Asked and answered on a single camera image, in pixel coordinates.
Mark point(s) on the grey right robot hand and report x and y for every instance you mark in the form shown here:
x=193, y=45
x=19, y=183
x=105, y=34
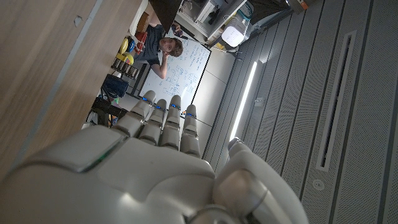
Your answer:
x=140, y=180

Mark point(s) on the whiteboard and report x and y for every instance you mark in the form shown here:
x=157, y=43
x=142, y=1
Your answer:
x=186, y=71

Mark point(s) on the colourful stacking cups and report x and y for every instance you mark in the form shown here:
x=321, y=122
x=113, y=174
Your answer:
x=125, y=58

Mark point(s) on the ceiling light strip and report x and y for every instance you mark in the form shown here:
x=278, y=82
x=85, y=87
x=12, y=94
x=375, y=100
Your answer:
x=244, y=99

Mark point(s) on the blue disc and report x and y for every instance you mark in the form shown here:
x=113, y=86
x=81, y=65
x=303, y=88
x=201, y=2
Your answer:
x=131, y=45

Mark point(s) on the person in dark shirt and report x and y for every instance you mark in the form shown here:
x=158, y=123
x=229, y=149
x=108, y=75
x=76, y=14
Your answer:
x=152, y=43

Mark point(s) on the brown brick block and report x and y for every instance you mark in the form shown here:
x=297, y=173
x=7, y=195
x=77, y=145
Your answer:
x=143, y=21

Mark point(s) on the white bowl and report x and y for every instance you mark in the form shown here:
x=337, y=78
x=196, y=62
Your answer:
x=138, y=18

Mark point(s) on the white round appliance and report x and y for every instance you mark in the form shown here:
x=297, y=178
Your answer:
x=234, y=32

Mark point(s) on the round ceiling cap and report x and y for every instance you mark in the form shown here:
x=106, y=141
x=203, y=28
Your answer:
x=318, y=184

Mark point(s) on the white shelf cabinet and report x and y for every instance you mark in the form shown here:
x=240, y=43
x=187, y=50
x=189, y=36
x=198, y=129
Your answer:
x=202, y=12

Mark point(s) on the long ceiling vent slot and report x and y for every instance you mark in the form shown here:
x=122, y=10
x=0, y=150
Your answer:
x=337, y=99

